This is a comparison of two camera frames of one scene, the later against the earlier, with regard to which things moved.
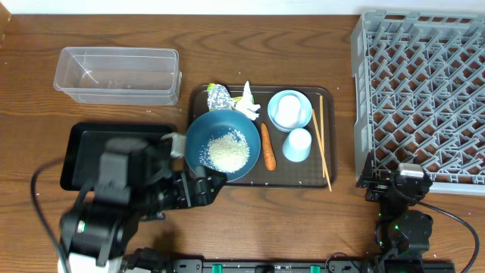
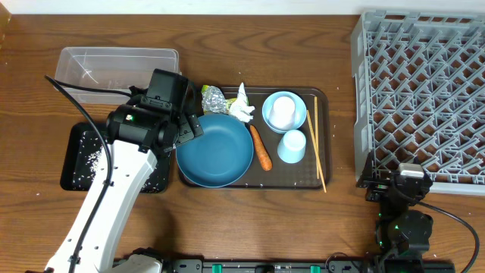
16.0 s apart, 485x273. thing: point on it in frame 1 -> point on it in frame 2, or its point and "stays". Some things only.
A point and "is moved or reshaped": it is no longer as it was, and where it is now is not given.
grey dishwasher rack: [419, 83] stays
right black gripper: [378, 186] stays
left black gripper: [206, 195] -> [188, 113]
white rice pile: [228, 152] -> [92, 164]
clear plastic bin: [118, 76] stays
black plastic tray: [86, 141] stays
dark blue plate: [226, 140] is moved or reshaped
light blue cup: [297, 144] is moved or reshaped
